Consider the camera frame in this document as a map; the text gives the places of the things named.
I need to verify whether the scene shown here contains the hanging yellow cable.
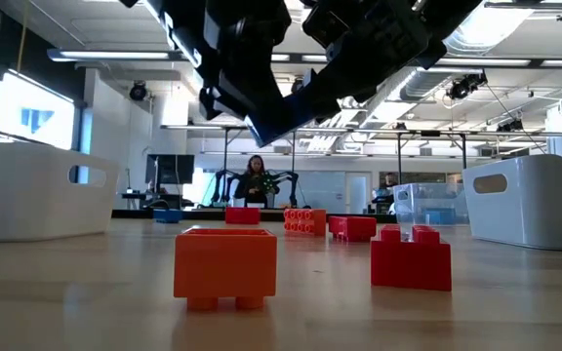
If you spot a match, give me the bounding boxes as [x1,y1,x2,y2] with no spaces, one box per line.
[16,0,29,74]

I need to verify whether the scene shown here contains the clear plastic bin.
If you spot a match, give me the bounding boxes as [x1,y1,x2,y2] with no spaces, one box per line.
[391,182,471,243]

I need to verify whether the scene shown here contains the black computer monitor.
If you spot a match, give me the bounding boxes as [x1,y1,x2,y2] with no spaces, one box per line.
[144,153,196,186]

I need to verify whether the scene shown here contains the black aluminium table frame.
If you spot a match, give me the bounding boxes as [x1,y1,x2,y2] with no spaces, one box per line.
[110,208,398,224]

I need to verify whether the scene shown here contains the pale background door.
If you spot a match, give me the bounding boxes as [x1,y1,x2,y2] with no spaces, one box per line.
[343,171,373,215]

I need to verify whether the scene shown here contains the large bright window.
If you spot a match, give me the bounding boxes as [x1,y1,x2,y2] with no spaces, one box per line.
[0,70,76,150]

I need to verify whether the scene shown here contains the white plastic bin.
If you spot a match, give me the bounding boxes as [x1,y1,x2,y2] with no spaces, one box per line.
[462,154,562,253]
[0,140,120,244]

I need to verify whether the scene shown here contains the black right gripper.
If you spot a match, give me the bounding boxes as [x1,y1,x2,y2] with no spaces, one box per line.
[244,0,458,147]

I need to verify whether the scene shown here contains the long ceiling light bar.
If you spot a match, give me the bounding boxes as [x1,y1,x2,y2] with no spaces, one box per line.
[434,57,562,68]
[46,47,187,63]

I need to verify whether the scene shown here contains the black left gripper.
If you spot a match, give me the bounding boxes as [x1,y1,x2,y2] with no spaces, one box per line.
[166,0,292,122]

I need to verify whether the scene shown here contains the person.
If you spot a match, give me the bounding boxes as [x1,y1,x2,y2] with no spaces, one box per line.
[233,154,281,209]
[371,172,400,215]

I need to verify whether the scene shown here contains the red toy building block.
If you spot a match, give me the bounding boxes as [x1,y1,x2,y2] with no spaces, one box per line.
[370,224,453,293]
[224,206,261,226]
[328,215,378,244]

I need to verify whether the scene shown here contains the orange toy building block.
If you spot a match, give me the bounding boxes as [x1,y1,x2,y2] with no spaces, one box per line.
[173,226,278,312]
[283,208,328,238]

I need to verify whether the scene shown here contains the silver ventilation duct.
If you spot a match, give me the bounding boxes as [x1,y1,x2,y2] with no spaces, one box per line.
[400,0,536,103]

